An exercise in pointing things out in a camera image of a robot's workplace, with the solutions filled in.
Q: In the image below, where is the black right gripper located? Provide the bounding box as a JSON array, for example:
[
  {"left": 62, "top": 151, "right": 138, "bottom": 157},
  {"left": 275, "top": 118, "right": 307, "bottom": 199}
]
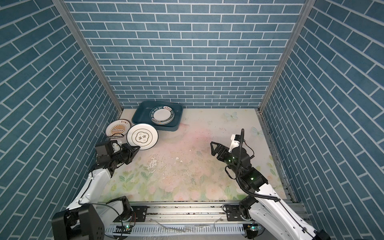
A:
[{"left": 211, "top": 140, "right": 242, "bottom": 179}]

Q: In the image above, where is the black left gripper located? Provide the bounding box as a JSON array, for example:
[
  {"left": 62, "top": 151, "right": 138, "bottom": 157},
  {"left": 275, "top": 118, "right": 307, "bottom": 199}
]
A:
[{"left": 109, "top": 143, "right": 140, "bottom": 166}]

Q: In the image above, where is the orange sunburst plate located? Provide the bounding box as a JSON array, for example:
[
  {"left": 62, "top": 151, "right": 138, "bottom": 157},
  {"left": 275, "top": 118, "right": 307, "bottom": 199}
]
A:
[{"left": 105, "top": 119, "right": 131, "bottom": 139}]

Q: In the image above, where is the white plate green flower outline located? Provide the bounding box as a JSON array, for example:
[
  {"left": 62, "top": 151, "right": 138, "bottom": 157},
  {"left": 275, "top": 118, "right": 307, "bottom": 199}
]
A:
[{"left": 127, "top": 124, "right": 159, "bottom": 151}]

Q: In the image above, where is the teal plastic bin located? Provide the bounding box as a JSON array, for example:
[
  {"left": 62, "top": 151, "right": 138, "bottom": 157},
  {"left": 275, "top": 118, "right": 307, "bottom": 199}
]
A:
[{"left": 132, "top": 101, "right": 183, "bottom": 132}]

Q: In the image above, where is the green lettered rim plate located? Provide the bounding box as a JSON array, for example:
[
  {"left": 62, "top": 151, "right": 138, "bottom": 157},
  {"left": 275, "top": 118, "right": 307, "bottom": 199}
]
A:
[{"left": 150, "top": 106, "right": 175, "bottom": 125}]

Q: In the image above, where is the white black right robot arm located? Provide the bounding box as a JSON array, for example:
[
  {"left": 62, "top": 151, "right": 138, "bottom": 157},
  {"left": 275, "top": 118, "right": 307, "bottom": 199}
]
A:
[{"left": 210, "top": 142, "right": 331, "bottom": 240}]

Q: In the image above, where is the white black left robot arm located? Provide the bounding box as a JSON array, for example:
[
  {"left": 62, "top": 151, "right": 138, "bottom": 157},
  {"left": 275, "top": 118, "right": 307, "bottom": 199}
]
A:
[{"left": 52, "top": 140, "right": 140, "bottom": 240}]

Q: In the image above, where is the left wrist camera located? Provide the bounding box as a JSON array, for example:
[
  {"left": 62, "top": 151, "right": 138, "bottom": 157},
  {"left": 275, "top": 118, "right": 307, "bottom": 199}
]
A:
[{"left": 111, "top": 141, "right": 122, "bottom": 154}]

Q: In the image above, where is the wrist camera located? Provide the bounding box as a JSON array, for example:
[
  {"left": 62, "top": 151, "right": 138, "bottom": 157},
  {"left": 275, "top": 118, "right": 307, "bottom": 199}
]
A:
[
  {"left": 111, "top": 141, "right": 122, "bottom": 154},
  {"left": 229, "top": 135, "right": 241, "bottom": 153}
]

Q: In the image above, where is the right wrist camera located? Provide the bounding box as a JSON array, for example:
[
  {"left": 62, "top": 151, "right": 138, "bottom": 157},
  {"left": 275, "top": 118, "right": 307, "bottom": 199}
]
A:
[{"left": 229, "top": 135, "right": 241, "bottom": 153}]

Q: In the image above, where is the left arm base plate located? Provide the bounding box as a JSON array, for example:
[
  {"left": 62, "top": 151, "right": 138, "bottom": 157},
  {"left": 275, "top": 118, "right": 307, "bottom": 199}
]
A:
[{"left": 127, "top": 206, "right": 148, "bottom": 224}]

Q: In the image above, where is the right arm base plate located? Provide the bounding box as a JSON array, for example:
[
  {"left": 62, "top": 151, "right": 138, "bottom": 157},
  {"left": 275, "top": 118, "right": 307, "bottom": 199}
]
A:
[{"left": 222, "top": 204, "right": 250, "bottom": 222}]

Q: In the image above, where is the aluminium mounting rail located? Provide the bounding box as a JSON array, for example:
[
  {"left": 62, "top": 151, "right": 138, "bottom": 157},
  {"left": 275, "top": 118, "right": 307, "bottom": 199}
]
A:
[{"left": 125, "top": 202, "right": 268, "bottom": 240}]

